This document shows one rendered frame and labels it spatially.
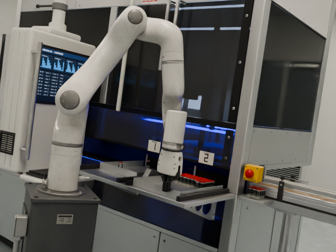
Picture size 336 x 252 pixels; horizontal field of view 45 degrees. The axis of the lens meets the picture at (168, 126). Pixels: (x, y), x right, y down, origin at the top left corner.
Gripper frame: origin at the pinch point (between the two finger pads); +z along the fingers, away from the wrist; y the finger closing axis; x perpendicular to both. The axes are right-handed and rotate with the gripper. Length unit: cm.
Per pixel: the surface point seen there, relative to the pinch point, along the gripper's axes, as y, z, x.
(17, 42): 96, -54, 16
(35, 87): 80, -32, 13
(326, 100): 94, -74, -499
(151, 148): 42, -8, -39
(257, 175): -21.4, -7.2, -38.2
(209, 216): -1.4, 16.9, -36.1
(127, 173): 33.9, 2.4, -12.8
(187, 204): -11.1, 4.7, -0.3
